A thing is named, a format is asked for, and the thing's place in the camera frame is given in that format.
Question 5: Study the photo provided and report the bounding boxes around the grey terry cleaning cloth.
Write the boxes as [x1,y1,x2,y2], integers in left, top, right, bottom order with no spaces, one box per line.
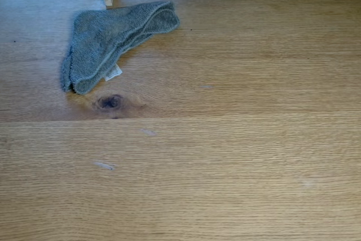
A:
[61,0,181,95]

